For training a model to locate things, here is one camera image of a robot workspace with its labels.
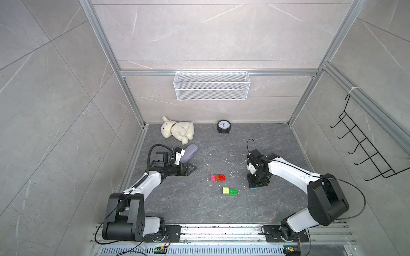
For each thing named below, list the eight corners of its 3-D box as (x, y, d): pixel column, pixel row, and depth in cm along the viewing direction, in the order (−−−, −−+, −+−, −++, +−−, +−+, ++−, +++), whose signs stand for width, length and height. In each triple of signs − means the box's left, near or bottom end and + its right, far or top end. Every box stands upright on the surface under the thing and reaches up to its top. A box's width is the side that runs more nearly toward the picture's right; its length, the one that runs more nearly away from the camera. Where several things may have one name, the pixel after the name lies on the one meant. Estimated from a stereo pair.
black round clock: (217, 133, 115) (217, 131, 113) (216, 122, 123) (216, 119, 121) (231, 133, 115) (231, 131, 113) (229, 122, 123) (230, 119, 121)
